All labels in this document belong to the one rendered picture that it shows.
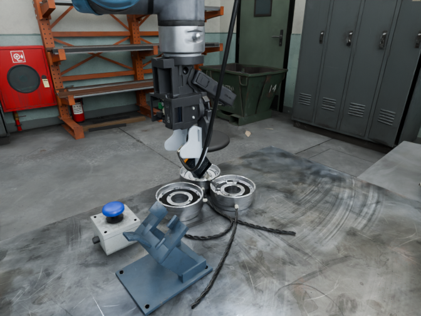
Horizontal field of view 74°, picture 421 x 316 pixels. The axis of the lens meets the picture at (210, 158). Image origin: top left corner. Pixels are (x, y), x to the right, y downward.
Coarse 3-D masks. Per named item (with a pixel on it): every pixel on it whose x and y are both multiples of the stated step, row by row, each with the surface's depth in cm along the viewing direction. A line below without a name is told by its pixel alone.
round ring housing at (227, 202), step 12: (216, 180) 68; (228, 180) 70; (240, 180) 70; (216, 192) 62; (228, 192) 68; (240, 192) 64; (252, 192) 63; (216, 204) 65; (228, 204) 62; (240, 204) 62
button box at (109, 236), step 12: (96, 216) 54; (120, 216) 53; (132, 216) 54; (96, 228) 51; (108, 228) 50; (120, 228) 50; (132, 228) 52; (96, 240) 52; (108, 240) 50; (120, 240) 51; (108, 252) 50
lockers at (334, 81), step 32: (320, 0) 298; (352, 0) 274; (384, 0) 254; (416, 0) 233; (320, 32) 307; (352, 32) 281; (384, 32) 260; (416, 32) 237; (320, 64) 317; (352, 64) 290; (384, 64) 267; (416, 64) 241; (320, 96) 327; (352, 96) 298; (384, 96) 272; (416, 96) 258; (320, 128) 342; (352, 128) 307; (384, 128) 277; (416, 128) 291
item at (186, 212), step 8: (168, 184) 66; (176, 184) 66; (184, 184) 67; (192, 184) 66; (160, 192) 64; (176, 192) 64; (184, 192) 64; (200, 192) 64; (168, 200) 62; (176, 200) 65; (184, 200) 65; (200, 200) 60; (168, 208) 58; (176, 208) 57; (184, 208) 58; (192, 208) 59; (200, 208) 61; (168, 216) 60; (184, 216) 58; (192, 216) 60
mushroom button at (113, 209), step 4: (108, 204) 52; (112, 204) 52; (116, 204) 52; (120, 204) 52; (104, 208) 51; (108, 208) 51; (112, 208) 51; (116, 208) 51; (120, 208) 51; (124, 208) 52; (104, 212) 51; (108, 212) 50; (112, 212) 50; (116, 212) 51; (120, 212) 51; (108, 216) 51; (112, 216) 51; (116, 216) 52
